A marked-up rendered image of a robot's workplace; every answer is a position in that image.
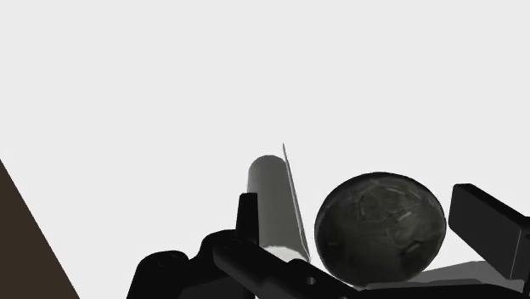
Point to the dark grey ball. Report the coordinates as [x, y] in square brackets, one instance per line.
[380, 228]

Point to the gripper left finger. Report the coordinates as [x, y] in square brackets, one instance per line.
[248, 256]

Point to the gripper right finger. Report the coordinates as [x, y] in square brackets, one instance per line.
[488, 223]

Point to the white paper roll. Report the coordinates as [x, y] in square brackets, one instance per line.
[276, 207]

